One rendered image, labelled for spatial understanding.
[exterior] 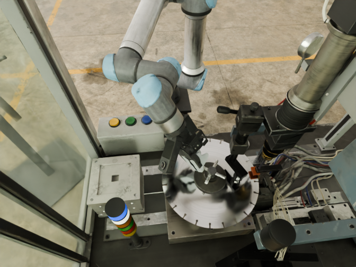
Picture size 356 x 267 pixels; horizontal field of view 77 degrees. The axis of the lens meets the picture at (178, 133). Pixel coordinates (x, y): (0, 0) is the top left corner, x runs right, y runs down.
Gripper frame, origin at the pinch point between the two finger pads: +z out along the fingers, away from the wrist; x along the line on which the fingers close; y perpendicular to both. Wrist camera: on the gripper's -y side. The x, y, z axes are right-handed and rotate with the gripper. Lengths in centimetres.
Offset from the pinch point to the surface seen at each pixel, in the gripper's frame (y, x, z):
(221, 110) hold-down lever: 11.6, -10.2, -18.6
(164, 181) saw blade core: -9.7, 7.3, -2.1
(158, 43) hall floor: 139, 215, 23
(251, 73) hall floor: 162, 110, 89
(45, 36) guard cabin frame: -3, 24, -54
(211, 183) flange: -0.4, -3.4, 4.9
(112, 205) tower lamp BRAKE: -23.4, -6.2, -22.0
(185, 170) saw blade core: -1.9, 5.7, 0.6
